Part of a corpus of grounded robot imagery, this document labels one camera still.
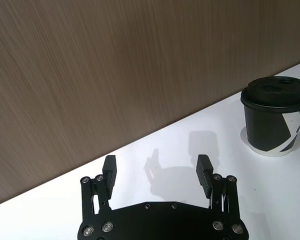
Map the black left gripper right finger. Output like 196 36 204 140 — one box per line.
195 154 242 226

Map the black and white paper cup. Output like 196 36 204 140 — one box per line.
243 101 300 158

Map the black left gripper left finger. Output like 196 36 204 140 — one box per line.
80 154 119 227

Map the white round coaster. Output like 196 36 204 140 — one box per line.
239 126 300 154

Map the black plastic cup lid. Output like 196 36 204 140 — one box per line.
240 76 300 111

